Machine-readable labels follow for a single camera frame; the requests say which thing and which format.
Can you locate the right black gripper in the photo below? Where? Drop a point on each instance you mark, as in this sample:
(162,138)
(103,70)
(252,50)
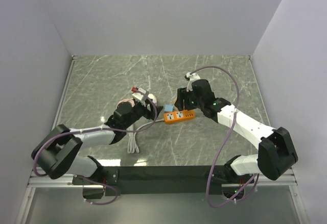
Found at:
(182,94)

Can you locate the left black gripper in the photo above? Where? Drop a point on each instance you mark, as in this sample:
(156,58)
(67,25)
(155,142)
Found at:
(148,114)

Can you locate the blue plug adapter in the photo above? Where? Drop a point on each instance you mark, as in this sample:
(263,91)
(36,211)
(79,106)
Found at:
(169,108)

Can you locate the pink round power socket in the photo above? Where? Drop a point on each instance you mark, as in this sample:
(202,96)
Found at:
(153,98)

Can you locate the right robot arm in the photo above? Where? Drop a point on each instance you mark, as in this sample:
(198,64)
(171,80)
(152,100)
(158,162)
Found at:
(276,151)

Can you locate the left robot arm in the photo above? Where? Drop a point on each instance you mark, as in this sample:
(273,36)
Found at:
(57,154)

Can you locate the orange power strip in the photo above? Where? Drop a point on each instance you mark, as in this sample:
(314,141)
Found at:
(178,116)

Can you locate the black base bar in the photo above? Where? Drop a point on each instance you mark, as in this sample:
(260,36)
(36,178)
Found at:
(158,179)

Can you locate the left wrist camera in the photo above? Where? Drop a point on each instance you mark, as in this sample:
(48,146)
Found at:
(140,95)

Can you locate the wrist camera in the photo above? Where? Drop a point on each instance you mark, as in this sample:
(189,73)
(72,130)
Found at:
(140,95)
(191,77)

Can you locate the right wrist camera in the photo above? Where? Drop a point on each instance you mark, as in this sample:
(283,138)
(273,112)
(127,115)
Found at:
(191,77)

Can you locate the aluminium rail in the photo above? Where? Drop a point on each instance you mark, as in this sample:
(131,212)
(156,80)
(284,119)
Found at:
(288,178)

